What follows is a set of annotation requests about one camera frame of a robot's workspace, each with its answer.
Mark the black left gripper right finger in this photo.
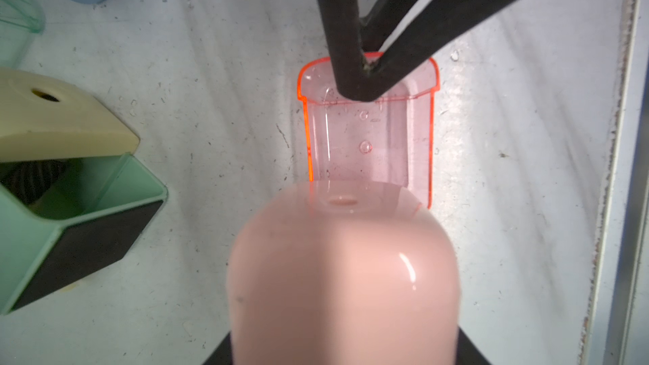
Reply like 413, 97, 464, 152
456, 328, 491, 365

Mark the mint green pencil sharpener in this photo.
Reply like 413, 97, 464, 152
1, 68, 168, 314

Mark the clear pink sharpener tray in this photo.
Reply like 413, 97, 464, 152
297, 57, 440, 207

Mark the clear mint sharpener tray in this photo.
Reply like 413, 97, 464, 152
1, 0, 46, 68

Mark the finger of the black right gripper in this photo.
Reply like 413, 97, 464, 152
317, 0, 370, 101
361, 0, 516, 101

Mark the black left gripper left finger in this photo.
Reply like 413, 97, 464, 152
203, 333, 233, 365

